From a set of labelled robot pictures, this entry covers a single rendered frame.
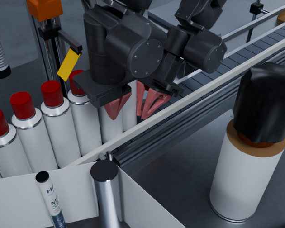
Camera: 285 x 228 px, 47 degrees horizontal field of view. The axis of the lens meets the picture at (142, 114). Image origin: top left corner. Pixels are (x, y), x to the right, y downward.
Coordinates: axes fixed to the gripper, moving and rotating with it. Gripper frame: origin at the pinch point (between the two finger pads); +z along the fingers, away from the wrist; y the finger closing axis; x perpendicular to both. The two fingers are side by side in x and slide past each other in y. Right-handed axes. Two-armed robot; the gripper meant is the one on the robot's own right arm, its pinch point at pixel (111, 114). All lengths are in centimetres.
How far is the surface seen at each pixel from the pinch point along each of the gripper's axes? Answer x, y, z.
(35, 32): 21.1, -2.8, -8.4
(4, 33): 228, 42, 100
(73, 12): 223, 106, 100
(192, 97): 1.9, 24.0, 10.3
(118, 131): 3.0, 3.1, 9.1
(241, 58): 8, 51, 13
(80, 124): 4.3, -4.6, 3.0
